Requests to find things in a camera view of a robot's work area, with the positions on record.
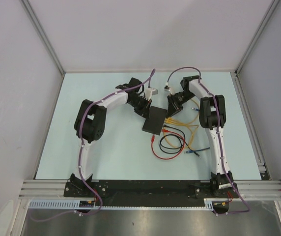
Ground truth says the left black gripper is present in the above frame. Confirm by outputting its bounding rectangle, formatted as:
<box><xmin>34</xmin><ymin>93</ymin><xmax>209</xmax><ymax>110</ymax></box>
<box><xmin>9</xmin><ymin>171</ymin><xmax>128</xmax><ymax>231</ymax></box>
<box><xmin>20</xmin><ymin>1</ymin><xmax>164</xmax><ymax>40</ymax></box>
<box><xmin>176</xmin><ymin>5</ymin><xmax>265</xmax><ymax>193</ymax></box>
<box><xmin>128</xmin><ymin>96</ymin><xmax>152</xmax><ymax>120</ymax></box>

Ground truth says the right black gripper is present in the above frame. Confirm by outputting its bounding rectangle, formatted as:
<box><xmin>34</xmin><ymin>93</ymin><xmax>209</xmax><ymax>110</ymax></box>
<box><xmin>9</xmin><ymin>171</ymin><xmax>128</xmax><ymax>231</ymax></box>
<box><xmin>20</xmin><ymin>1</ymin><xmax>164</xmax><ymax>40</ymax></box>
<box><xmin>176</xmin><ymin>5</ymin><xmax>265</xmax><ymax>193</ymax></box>
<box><xmin>167</xmin><ymin>91</ymin><xmax>195</xmax><ymax>119</ymax></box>

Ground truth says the long yellow ethernet cable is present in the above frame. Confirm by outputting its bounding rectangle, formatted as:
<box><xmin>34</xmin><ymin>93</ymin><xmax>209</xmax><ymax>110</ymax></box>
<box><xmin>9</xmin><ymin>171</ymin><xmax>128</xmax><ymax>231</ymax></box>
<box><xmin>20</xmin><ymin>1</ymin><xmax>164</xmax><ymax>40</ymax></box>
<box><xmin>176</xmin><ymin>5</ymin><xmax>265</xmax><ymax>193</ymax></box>
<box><xmin>165</xmin><ymin>98</ymin><xmax>202</xmax><ymax>126</ymax></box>

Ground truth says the black network switch box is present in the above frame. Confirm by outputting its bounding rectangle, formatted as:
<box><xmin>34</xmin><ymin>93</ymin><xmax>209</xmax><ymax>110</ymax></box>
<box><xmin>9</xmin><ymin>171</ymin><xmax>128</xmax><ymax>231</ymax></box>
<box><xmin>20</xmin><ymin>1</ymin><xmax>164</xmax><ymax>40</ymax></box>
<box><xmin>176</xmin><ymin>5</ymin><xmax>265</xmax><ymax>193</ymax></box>
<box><xmin>142</xmin><ymin>106</ymin><xmax>167</xmax><ymax>135</ymax></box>

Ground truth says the blue ethernet cable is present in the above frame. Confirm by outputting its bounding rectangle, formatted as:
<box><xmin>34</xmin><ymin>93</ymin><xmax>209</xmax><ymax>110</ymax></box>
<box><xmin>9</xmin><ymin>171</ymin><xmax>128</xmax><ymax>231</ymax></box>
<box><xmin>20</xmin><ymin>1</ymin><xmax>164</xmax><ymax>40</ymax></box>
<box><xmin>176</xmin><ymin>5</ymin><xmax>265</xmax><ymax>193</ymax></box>
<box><xmin>184</xmin><ymin>106</ymin><xmax>211</xmax><ymax>155</ymax></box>

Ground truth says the red ethernet cable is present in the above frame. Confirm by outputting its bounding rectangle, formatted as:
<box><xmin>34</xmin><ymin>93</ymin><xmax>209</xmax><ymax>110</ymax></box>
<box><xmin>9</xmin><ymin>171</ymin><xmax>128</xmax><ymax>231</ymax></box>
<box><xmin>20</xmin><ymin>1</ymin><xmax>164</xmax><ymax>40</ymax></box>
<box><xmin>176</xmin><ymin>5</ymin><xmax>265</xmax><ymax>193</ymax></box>
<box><xmin>150</xmin><ymin>129</ymin><xmax>188</xmax><ymax>161</ymax></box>

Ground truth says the short yellow ethernet cable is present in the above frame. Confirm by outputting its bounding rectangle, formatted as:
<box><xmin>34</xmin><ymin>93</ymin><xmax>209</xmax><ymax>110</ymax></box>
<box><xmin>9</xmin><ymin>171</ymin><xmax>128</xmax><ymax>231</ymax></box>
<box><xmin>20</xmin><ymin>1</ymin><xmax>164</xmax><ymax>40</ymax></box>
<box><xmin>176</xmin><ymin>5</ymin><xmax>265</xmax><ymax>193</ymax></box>
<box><xmin>164</xmin><ymin>118</ymin><xmax>200</xmax><ymax>150</ymax></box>

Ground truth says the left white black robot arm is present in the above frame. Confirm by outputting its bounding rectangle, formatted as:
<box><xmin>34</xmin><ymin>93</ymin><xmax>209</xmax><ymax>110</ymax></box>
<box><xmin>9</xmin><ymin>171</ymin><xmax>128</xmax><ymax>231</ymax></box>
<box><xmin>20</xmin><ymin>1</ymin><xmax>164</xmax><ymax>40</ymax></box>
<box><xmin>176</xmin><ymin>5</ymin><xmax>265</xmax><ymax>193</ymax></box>
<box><xmin>64</xmin><ymin>78</ymin><xmax>157</xmax><ymax>197</ymax></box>

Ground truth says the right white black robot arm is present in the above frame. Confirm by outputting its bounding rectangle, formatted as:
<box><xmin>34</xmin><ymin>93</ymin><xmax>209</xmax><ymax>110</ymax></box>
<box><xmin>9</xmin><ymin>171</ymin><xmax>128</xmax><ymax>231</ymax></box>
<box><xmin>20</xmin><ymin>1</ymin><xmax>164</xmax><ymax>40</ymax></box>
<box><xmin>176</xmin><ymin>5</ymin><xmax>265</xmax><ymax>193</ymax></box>
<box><xmin>167</xmin><ymin>76</ymin><xmax>237</xmax><ymax>197</ymax></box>

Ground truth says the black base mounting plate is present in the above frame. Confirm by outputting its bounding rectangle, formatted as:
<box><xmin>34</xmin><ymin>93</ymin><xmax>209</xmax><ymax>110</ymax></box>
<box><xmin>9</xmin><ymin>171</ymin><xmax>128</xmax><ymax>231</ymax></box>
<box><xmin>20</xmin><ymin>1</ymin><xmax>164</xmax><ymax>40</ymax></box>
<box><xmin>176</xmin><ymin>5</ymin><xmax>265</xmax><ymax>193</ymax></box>
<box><xmin>63</xmin><ymin>178</ymin><xmax>239</xmax><ymax>207</ymax></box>

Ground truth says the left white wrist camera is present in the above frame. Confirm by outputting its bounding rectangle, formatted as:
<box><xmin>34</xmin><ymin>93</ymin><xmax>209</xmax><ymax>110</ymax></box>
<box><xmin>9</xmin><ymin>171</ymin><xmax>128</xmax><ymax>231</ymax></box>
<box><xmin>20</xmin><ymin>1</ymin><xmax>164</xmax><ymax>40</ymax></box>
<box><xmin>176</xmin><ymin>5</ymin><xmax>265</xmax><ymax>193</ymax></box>
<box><xmin>144</xmin><ymin>88</ymin><xmax>158</xmax><ymax>100</ymax></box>

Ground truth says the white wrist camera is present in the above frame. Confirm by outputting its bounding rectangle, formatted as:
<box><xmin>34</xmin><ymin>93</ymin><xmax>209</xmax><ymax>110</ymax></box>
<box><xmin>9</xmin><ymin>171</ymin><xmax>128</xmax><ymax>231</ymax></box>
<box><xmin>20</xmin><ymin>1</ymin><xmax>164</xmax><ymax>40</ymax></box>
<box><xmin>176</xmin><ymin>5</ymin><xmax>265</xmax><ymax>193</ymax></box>
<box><xmin>144</xmin><ymin>88</ymin><xmax>158</xmax><ymax>100</ymax></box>
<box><xmin>164</xmin><ymin>83</ymin><xmax>174</xmax><ymax>95</ymax></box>

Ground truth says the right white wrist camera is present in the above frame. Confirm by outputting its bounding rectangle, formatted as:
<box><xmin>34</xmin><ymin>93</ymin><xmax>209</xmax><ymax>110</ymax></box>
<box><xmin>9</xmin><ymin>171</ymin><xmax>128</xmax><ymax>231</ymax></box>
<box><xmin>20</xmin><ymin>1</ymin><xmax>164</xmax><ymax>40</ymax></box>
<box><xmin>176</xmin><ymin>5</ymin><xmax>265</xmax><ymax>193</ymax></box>
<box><xmin>164</xmin><ymin>83</ymin><xmax>174</xmax><ymax>95</ymax></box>

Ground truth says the black ethernet cable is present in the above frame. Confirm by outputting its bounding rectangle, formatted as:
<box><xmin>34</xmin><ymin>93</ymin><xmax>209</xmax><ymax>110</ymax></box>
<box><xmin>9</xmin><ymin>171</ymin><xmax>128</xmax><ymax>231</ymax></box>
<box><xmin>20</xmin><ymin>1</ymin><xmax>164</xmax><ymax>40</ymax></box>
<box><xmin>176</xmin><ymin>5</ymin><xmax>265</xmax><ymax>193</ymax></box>
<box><xmin>158</xmin><ymin>124</ymin><xmax>201</xmax><ymax>158</ymax></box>

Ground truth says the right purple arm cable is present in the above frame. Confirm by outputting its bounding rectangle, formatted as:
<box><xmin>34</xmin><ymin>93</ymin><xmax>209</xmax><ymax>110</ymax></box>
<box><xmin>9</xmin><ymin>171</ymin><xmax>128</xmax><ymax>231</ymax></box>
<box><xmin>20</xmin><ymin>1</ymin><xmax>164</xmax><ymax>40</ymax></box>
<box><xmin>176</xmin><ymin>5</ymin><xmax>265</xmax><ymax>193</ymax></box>
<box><xmin>166</xmin><ymin>66</ymin><xmax>251</xmax><ymax>216</ymax></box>

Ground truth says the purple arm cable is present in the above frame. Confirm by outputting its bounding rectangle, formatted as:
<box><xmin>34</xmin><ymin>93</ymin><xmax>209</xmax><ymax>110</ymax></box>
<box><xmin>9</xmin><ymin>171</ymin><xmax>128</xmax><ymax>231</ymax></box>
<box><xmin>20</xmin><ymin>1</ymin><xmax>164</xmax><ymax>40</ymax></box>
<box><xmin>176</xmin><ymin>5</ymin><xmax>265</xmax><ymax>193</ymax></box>
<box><xmin>166</xmin><ymin>66</ymin><xmax>251</xmax><ymax>216</ymax></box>
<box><xmin>29</xmin><ymin>68</ymin><xmax>156</xmax><ymax>222</ymax></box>

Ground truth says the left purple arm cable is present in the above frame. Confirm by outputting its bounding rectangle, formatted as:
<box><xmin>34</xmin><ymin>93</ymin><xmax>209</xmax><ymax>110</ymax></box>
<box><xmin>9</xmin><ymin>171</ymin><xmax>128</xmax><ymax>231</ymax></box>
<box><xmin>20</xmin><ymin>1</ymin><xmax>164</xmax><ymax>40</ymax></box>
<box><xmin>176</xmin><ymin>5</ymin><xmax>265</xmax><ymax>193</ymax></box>
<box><xmin>29</xmin><ymin>68</ymin><xmax>156</xmax><ymax>222</ymax></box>

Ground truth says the grey slotted cable duct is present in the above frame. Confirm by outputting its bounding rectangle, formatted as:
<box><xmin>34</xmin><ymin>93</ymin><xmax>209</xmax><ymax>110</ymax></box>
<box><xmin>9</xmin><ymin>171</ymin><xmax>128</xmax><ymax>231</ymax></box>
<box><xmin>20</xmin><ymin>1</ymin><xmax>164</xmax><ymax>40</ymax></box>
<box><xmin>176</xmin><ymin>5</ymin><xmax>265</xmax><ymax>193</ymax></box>
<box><xmin>29</xmin><ymin>199</ymin><xmax>213</xmax><ymax>211</ymax></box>

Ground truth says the aluminium right frame rail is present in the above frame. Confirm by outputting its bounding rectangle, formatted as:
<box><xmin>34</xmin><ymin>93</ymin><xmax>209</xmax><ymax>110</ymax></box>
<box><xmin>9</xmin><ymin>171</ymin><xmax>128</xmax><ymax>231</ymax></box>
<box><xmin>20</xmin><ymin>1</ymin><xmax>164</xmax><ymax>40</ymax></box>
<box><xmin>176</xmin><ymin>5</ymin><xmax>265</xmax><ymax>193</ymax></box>
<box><xmin>230</xmin><ymin>71</ymin><xmax>270</xmax><ymax>180</ymax></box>

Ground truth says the aluminium frame rail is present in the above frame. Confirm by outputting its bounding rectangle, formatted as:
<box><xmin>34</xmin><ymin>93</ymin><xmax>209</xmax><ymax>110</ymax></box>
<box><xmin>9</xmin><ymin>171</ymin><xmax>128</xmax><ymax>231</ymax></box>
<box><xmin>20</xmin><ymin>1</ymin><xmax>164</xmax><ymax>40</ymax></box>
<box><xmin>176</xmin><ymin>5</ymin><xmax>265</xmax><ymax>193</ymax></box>
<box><xmin>230</xmin><ymin>71</ymin><xmax>270</xmax><ymax>180</ymax></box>
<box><xmin>19</xmin><ymin>179</ymin><xmax>281</xmax><ymax>201</ymax></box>

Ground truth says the aluminium front frame rail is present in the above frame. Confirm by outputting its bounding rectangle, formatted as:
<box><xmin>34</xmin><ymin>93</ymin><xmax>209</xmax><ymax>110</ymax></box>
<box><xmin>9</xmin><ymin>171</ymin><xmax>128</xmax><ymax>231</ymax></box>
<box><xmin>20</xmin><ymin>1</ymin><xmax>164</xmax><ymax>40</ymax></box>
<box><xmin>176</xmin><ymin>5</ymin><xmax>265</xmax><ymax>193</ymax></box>
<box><xmin>19</xmin><ymin>179</ymin><xmax>281</xmax><ymax>201</ymax></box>

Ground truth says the aluminium right corner post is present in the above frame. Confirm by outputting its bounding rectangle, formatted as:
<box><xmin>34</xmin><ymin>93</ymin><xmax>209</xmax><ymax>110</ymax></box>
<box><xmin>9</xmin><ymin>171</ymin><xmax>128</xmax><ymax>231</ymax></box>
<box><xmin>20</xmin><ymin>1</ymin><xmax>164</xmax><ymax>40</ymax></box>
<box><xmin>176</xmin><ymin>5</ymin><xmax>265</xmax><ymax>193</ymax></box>
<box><xmin>234</xmin><ymin>0</ymin><xmax>281</xmax><ymax>76</ymax></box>

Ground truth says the aluminium corner post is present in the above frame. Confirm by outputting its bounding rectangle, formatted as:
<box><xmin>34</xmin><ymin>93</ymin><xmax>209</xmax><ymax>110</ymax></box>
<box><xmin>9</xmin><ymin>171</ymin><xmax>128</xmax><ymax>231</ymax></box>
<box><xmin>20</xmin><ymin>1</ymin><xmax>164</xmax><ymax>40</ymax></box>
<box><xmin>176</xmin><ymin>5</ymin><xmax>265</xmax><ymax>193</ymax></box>
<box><xmin>19</xmin><ymin>0</ymin><xmax>65</xmax><ymax>77</ymax></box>
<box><xmin>234</xmin><ymin>0</ymin><xmax>281</xmax><ymax>76</ymax></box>

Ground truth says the aluminium left corner post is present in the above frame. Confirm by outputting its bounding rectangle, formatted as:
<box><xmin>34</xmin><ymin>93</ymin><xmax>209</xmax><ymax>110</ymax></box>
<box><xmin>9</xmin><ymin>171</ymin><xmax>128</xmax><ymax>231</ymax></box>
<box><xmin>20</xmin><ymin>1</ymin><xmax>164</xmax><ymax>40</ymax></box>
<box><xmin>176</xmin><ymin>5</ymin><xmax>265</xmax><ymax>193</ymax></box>
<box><xmin>19</xmin><ymin>0</ymin><xmax>65</xmax><ymax>77</ymax></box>

